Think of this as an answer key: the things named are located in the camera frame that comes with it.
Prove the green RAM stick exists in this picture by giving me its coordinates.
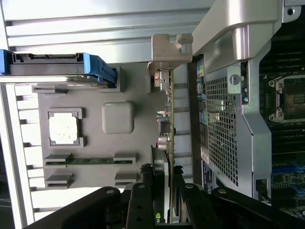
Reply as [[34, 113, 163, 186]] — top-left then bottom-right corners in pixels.
[[45, 157, 134, 165]]

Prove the open black PC case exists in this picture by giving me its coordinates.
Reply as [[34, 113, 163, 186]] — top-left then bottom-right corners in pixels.
[[187, 0, 305, 229]]

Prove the green Dell motherboard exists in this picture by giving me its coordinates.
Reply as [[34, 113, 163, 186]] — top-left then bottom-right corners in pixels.
[[258, 40, 305, 215]]

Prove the blue expansion slot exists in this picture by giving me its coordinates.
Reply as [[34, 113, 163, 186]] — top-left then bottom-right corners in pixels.
[[271, 163, 305, 175]]

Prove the silver CPU chip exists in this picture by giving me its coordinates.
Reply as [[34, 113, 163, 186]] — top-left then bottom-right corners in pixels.
[[49, 112, 79, 145]]

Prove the grey parts rack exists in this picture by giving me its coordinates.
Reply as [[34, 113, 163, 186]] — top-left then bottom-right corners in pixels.
[[30, 63, 177, 191]]

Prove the CPU socket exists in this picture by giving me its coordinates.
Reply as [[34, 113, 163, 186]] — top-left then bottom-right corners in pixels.
[[269, 76, 305, 124]]

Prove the hard disk blue caddy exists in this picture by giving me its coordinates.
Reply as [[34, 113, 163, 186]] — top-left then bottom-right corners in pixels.
[[0, 49, 119, 89]]

